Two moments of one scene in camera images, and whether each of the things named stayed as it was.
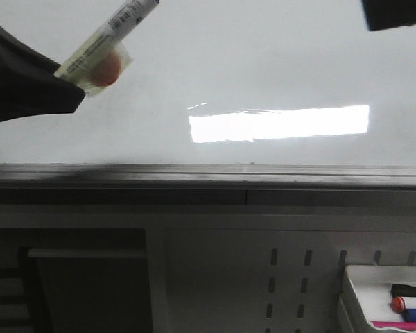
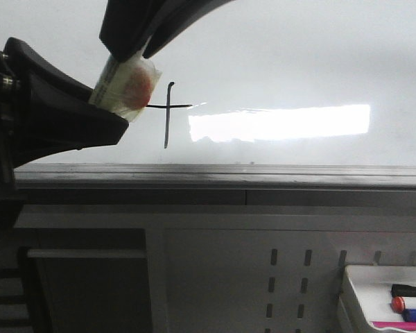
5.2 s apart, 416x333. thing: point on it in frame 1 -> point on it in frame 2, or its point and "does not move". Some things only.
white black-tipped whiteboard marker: [102, 62] -> [126, 88]
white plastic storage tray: [365, 296] does not move
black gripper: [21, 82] -> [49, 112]
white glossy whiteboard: [230, 82] does not move
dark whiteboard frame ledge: [206, 185] does not move
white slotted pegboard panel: [263, 280] does not move
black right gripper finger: [382, 14] -> [127, 26]
